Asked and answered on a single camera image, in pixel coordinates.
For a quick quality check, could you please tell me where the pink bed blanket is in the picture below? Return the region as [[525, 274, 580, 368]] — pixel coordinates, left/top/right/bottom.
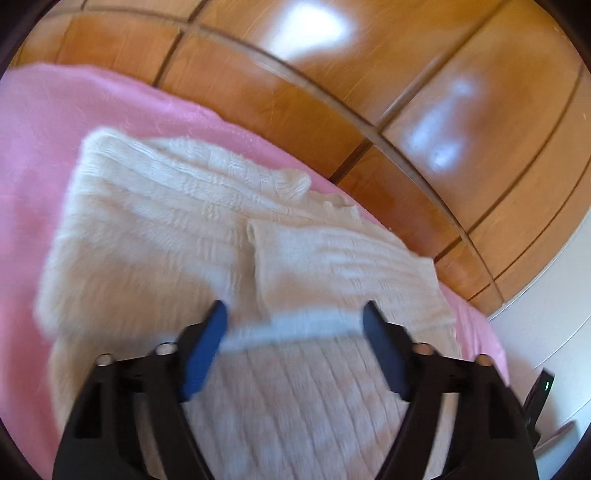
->
[[0, 64, 511, 480]]

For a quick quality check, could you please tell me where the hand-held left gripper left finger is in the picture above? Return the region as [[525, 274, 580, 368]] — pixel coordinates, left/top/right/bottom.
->
[[52, 300, 228, 480]]

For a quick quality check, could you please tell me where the cream knitted sweater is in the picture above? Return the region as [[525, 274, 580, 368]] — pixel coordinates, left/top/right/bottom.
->
[[34, 127, 462, 480]]

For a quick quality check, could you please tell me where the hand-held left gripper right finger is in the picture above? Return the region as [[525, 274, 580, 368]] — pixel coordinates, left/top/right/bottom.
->
[[362, 301, 541, 480]]

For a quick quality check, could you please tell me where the glossy wooden wardrobe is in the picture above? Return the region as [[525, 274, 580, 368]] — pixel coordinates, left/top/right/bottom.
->
[[9, 0, 591, 319]]

